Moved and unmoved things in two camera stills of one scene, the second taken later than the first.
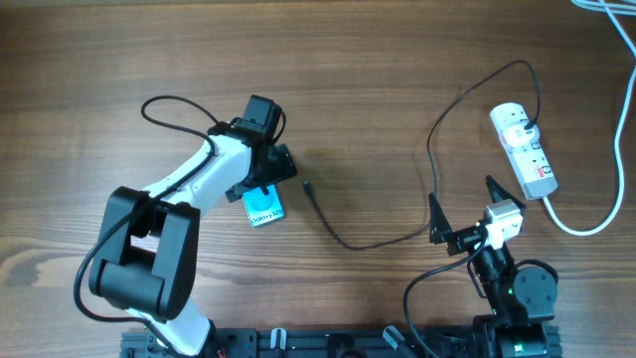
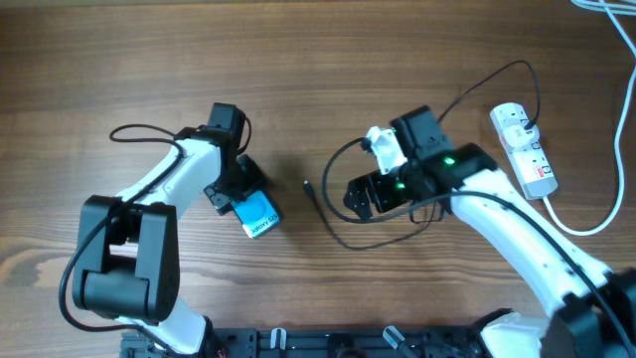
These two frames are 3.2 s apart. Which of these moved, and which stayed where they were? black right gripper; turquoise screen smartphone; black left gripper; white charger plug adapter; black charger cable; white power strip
Moved: black right gripper; black left gripper; turquoise screen smartphone
Stayed: black charger cable; white charger plug adapter; white power strip
